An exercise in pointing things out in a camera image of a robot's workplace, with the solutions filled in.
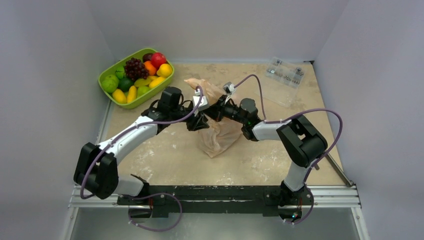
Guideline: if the clear plastic screw box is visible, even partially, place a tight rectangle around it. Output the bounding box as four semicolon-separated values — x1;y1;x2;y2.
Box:
255;57;306;108

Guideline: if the translucent orange plastic bag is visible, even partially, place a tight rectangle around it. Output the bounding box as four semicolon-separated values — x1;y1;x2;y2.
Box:
184;78;242;158

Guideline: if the green bumpy custard apple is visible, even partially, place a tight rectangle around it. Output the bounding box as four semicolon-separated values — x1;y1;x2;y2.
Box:
100;74;119;93

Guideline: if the yellow mango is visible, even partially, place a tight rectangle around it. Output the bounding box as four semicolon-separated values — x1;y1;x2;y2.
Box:
112;88;128;105

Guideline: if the front aluminium rail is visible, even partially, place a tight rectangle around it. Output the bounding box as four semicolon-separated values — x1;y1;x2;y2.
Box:
68;185;361;208

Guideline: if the small green lime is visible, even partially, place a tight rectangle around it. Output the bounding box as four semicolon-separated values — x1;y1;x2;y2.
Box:
115;66;126;80

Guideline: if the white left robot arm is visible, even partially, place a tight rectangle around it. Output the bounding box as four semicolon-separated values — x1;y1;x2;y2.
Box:
74;86;208;205

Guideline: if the green pear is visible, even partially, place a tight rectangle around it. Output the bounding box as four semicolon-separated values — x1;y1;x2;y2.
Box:
137;85;151;98

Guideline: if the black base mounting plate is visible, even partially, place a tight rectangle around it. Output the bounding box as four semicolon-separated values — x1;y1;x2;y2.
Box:
114;183;314;220

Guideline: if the red apple in basket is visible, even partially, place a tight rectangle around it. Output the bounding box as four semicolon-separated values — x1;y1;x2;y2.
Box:
150;52;168;69

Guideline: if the dark purple grape bunch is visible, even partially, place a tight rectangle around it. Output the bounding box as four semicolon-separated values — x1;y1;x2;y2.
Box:
124;57;149;82

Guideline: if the orange tangerine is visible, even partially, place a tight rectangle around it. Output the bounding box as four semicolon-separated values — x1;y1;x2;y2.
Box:
143;61;157;76

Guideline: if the yellow lemon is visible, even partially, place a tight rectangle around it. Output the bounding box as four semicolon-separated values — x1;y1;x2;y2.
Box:
156;63;174;78

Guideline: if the green plastic fruit basket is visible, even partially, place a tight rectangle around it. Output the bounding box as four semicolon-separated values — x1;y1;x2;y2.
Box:
97;48;175;109

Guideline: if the dark green avocado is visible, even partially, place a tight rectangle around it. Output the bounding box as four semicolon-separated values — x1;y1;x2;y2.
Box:
117;77;134;93

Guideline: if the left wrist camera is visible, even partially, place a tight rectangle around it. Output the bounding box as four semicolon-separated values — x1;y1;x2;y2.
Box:
192;86;210;115

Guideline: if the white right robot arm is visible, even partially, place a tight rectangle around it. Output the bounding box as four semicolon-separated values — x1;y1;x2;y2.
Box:
202;95;328;204

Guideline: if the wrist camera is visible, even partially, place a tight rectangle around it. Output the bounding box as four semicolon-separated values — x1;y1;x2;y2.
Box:
192;86;210;115
223;82;236;101

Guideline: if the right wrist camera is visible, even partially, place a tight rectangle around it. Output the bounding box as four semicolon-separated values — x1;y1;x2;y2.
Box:
223;82;236;101

